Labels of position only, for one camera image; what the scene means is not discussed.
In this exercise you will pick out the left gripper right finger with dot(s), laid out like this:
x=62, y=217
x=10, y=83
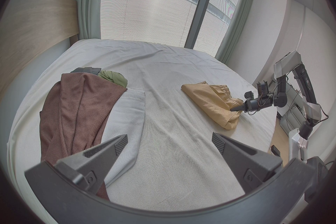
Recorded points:
x=246, y=162

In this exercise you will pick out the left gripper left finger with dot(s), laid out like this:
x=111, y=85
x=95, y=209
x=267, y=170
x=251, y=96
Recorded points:
x=91, y=162

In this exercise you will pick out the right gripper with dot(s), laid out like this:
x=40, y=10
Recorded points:
x=251, y=105

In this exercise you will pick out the tan shorts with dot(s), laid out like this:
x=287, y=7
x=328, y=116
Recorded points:
x=207, y=102

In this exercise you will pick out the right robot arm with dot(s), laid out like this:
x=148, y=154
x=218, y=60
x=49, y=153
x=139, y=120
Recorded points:
x=287, y=62

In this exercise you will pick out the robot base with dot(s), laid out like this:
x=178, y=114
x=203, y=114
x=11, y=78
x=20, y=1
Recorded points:
x=287, y=118

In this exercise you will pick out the bed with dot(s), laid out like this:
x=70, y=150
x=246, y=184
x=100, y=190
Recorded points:
x=170, y=112

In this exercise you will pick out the pale blue garment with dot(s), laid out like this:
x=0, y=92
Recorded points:
x=128, y=123

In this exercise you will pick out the brown garment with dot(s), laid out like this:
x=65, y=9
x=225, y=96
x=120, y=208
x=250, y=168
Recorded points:
x=76, y=107

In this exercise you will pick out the green garment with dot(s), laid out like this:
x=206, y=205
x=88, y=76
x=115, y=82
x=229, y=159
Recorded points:
x=114, y=78

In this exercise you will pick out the black garment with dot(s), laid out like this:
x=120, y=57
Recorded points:
x=84, y=70

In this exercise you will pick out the window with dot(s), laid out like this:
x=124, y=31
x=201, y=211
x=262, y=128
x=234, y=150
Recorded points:
x=157, y=7

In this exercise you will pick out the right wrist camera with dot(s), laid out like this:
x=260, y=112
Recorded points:
x=248, y=95

